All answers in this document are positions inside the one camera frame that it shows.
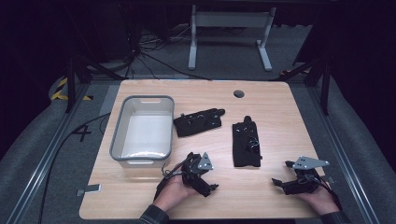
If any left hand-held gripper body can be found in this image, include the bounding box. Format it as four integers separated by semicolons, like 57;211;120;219
181;151;216;198

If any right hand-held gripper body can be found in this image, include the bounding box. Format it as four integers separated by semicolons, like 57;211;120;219
281;155;331;196

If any black glove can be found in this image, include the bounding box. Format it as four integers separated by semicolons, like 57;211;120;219
232;115;263;168
173;107;226;138

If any grey plastic bin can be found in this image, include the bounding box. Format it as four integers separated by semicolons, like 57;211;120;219
109;94;176;171

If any person's right hand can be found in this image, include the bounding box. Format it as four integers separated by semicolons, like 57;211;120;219
295;186;341;217

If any person's left hand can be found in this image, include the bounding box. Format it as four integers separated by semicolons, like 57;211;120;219
152;175;201;214

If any black metal stand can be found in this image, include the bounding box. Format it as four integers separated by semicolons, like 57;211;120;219
270;56;332;117
64;55;126;114

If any yellow black hazard tape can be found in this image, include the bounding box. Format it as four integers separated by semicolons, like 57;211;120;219
50;77;94;102

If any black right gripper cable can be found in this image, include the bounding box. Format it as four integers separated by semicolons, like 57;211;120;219
311;175;343;211

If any aluminium floor rail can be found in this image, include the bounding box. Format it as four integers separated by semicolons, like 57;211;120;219
305;83;381;224
5;83;92;224

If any bundle of floor cables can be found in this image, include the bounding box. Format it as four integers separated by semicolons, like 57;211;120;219
123;22;213;82

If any white desk frame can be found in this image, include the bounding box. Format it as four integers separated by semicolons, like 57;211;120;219
187;4;277;72

